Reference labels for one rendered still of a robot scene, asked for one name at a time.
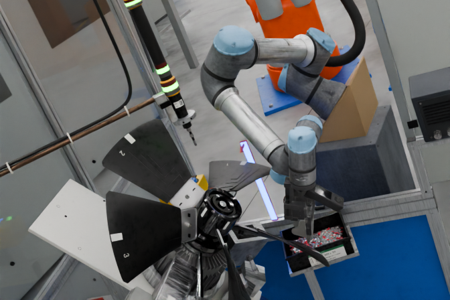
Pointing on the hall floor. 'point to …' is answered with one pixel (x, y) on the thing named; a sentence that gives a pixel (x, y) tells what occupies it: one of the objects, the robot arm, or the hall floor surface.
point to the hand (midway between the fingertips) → (311, 238)
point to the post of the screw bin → (314, 285)
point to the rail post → (441, 243)
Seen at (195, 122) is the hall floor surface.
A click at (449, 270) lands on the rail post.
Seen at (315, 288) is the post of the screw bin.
